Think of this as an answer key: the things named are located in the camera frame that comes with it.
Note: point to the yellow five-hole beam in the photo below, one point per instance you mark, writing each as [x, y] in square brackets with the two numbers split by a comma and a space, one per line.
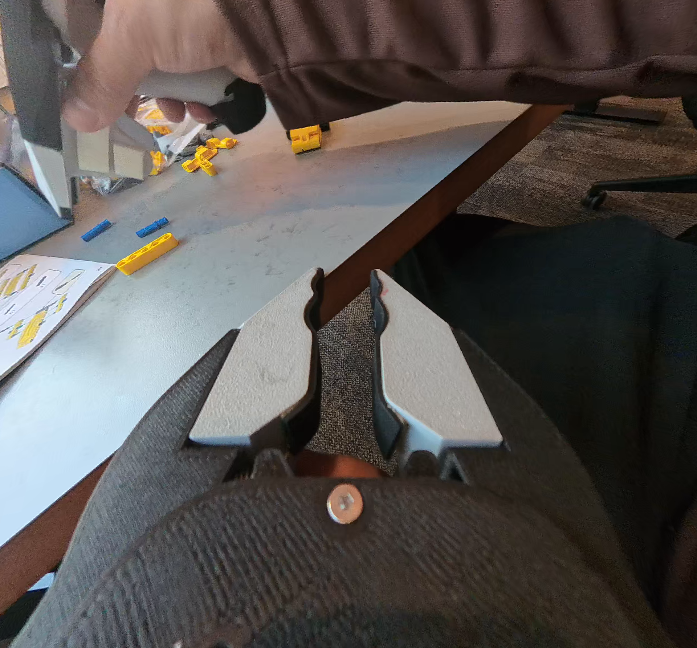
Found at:
[147, 254]

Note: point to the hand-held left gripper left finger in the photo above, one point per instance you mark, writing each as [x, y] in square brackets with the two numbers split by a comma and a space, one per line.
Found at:
[261, 375]

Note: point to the yellow connector brick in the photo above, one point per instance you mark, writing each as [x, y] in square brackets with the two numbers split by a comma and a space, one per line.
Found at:
[208, 169]
[202, 153]
[220, 142]

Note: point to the person's right forearm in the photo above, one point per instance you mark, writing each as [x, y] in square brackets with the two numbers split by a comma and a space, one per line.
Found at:
[435, 16]

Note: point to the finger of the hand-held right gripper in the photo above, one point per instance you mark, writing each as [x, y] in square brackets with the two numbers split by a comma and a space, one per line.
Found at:
[129, 162]
[49, 179]

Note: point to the blue pin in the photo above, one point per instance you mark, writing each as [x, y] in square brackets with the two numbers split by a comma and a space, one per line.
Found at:
[97, 230]
[152, 227]

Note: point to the clear bag of mixed bricks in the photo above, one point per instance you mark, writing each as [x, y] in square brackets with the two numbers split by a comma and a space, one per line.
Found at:
[163, 139]

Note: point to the yellow panel brick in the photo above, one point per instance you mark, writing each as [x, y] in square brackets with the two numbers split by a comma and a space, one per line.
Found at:
[305, 140]

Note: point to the person's right hand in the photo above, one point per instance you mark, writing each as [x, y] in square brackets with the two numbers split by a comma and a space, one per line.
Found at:
[158, 16]

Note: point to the blue cardboard kit box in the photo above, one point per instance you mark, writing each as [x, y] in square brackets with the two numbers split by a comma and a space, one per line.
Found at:
[22, 212]

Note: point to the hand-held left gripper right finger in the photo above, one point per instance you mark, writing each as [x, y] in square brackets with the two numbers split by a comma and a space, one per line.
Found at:
[430, 386]

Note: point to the white instruction booklet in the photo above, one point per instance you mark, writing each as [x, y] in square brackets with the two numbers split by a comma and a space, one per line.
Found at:
[49, 305]

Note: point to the black office chair base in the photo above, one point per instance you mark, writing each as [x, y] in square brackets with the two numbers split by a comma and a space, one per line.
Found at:
[642, 184]

